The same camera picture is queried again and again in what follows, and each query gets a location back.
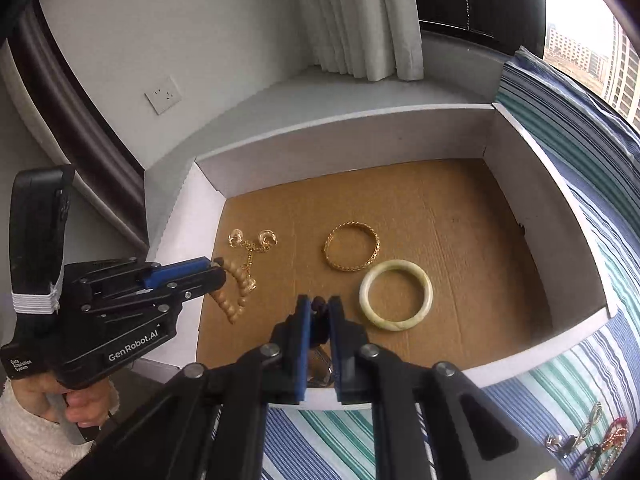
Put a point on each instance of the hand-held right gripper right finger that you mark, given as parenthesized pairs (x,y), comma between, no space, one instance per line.
(336,350)

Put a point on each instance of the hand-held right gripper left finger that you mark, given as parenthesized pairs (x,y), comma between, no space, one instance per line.
(301,345)

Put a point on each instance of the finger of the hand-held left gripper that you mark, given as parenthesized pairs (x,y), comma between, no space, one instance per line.
(175,270)
(200,285)

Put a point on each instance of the black wristwatch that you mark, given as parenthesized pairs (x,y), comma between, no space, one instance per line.
(320,365)

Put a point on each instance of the pale jade bangle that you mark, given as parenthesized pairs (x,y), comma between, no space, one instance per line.
(365,296)

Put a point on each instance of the gold bangle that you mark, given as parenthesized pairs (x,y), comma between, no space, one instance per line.
(327,252)

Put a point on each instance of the white cardboard box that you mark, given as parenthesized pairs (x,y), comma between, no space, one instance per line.
(450,210)

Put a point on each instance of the person's left forearm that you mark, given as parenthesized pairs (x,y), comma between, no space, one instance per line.
(30,430)

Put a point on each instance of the person's left hand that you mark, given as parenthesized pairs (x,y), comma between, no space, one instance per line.
(92,405)

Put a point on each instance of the silver black charm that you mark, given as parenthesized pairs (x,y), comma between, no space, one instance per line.
(557,442)

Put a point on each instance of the white curtain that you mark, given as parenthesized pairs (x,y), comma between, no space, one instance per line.
(360,20)

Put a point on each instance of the dark window blind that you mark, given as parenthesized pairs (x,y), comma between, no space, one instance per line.
(475,0)

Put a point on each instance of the low brown building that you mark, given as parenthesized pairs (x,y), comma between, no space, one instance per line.
(575,50)

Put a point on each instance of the tall tower building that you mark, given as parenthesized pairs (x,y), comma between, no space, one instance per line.
(625,75)

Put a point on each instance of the dark brown wall trim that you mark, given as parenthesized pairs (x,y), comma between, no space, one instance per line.
(85,135)

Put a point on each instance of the white wall outlet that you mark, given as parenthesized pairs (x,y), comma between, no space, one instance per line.
(162,95)

